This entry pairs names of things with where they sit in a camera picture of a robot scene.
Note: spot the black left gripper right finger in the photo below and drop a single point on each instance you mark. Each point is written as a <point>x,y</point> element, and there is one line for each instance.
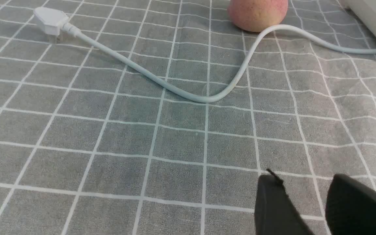
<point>350,207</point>

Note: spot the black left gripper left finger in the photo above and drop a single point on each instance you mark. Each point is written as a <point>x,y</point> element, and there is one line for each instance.
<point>275,213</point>

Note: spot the pink peach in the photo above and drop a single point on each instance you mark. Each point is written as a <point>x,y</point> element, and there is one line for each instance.
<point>257,15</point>

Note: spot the grey checked tablecloth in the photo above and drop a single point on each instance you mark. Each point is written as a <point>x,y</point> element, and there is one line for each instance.
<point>90,146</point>

